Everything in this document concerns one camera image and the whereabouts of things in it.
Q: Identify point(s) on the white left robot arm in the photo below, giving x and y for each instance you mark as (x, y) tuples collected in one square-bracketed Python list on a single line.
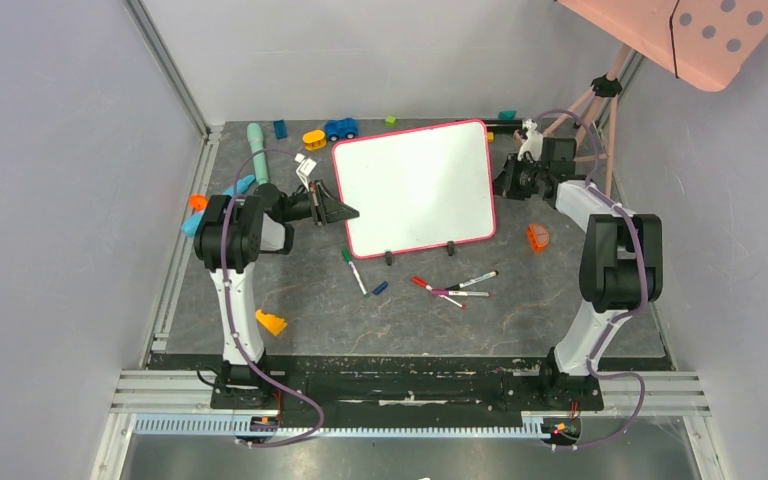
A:
[(233, 232)]

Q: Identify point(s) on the red capped marker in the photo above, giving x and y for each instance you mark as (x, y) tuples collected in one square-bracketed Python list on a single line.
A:
[(423, 284)]

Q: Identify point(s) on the orange wedge block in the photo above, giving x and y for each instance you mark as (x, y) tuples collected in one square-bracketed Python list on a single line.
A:
[(272, 323)]

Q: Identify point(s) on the blue toy car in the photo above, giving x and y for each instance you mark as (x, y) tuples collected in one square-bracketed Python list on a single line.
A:
[(341, 129)]

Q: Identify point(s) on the yellow oval toy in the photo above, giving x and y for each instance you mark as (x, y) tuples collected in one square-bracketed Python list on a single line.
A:
[(314, 140)]

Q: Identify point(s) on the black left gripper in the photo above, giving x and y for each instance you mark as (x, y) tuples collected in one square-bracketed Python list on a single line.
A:
[(325, 207)]

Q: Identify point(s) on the teal block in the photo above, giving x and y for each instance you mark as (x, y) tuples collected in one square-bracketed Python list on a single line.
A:
[(507, 115)]

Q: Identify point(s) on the blue marker cap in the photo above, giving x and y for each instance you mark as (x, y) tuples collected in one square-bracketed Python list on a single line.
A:
[(380, 288)]

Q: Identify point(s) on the green capped marker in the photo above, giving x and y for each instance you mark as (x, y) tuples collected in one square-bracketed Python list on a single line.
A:
[(351, 264)]

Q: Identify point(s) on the teal toy microphone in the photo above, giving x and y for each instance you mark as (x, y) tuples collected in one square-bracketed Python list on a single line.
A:
[(256, 139)]

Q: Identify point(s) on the black capped marker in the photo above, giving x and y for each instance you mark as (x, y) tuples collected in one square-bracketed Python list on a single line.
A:
[(467, 283)]

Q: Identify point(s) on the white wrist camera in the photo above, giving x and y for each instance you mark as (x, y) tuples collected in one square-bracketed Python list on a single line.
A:
[(531, 141), (305, 167)]

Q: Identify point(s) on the pink perforated panel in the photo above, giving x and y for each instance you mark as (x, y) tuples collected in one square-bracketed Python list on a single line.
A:
[(702, 42)]

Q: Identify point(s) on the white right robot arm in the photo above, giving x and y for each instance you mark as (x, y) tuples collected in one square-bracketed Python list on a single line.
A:
[(621, 265)]

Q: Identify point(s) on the pink tripod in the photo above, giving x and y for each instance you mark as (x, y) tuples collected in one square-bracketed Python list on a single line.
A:
[(599, 106)]

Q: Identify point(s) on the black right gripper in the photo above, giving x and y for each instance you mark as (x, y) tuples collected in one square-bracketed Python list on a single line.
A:
[(516, 180)]

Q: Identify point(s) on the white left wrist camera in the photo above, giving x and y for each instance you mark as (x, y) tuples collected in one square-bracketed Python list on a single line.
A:
[(305, 167)]

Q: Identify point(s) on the small orange toy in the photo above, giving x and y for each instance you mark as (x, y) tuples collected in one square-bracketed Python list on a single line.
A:
[(197, 202)]

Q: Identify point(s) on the white toothed cable rail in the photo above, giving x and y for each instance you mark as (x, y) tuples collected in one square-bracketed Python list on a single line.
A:
[(244, 426)]

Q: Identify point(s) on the dark blue block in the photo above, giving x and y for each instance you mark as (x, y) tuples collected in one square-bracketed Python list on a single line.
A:
[(280, 129)]

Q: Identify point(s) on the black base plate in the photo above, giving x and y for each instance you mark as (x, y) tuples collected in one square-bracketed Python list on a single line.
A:
[(404, 391)]

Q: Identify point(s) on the purple capped marker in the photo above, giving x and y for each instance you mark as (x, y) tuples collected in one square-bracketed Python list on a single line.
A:
[(464, 293)]

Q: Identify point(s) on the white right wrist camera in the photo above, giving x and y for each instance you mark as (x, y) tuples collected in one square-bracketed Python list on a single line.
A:
[(531, 141)]

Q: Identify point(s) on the pink framed whiteboard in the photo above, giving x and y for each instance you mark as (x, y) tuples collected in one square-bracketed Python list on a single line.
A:
[(417, 189)]

